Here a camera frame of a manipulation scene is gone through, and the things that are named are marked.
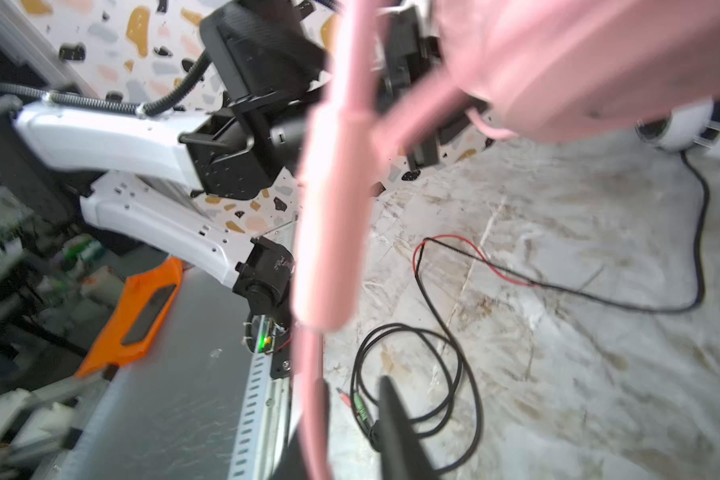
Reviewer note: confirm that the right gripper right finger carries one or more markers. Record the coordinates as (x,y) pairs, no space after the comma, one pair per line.
(402,455)

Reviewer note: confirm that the pink headphones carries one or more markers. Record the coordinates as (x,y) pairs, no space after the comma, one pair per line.
(551,70)

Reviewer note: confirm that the white black headphones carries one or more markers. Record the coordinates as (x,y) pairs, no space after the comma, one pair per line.
(685,128)

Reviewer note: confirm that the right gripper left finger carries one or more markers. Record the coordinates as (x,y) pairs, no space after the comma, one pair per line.
(292,463)

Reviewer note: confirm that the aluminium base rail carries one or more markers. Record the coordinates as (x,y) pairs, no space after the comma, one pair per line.
(264,426)

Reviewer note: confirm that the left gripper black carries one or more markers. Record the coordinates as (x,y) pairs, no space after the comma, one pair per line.
(410,52)

